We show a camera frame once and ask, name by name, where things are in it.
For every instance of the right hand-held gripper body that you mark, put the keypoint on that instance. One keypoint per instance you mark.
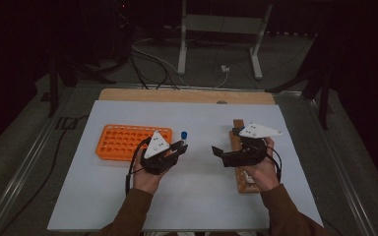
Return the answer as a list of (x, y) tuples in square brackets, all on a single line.
[(246, 154)]

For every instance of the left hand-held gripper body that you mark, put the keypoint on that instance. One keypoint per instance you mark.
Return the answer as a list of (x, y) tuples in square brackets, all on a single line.
[(157, 160)]

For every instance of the wooden test tube rack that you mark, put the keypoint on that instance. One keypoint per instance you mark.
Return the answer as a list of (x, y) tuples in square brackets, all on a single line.
[(242, 185)]

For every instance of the orange plastic tube rack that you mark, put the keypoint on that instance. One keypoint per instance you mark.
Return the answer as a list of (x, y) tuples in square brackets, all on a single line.
[(118, 144)]

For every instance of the person's left hand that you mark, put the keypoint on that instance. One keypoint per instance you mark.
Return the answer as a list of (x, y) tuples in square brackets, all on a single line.
[(146, 182)]

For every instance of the person's right hand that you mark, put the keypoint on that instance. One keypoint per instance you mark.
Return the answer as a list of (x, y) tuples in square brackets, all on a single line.
[(264, 175)]

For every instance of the white table mat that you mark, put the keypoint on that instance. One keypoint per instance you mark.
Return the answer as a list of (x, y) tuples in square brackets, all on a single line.
[(197, 196)]

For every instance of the black tripod stand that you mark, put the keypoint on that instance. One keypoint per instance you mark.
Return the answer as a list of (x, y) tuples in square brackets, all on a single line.
[(324, 105), (53, 91)]

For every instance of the grey metal stand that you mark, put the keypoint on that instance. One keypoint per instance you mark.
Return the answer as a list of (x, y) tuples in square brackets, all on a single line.
[(181, 49)]

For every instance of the aluminium frame rail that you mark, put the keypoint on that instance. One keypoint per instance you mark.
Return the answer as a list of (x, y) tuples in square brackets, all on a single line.
[(23, 164), (344, 170)]

